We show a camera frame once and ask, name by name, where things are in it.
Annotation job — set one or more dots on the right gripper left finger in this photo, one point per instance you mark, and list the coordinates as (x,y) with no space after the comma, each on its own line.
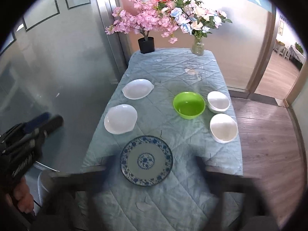
(90,180)

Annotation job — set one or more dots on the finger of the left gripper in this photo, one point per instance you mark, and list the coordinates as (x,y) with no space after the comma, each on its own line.
(50,126)
(36,122)

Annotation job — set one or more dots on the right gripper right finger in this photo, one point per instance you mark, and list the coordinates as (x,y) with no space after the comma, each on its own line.
(220,183)

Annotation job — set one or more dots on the white oval plate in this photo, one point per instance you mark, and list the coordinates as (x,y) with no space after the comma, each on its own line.
(120,119)
(137,89)

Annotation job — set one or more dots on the green plastic bowl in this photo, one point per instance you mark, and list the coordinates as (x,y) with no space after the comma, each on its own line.
(189,105)

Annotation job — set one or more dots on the left hand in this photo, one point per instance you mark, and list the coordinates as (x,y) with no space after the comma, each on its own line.
(24,198)

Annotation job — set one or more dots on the white chair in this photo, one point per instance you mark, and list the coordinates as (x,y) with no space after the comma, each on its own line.
(38,178)

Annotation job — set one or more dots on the blue white patterned plate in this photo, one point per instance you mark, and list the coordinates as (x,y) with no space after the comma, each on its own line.
(146,161)

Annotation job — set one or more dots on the white bowl stack far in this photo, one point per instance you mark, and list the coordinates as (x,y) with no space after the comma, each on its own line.
(218,102)

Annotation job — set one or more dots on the light blue quilted tablecloth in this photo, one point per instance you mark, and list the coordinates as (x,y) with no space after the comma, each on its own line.
(182,201)

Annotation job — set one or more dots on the pink blossom tree black pot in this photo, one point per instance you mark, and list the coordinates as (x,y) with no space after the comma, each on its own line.
(147,16)

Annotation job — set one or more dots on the flower bouquet glass vase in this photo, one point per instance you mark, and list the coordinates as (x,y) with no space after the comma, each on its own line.
(194,18)

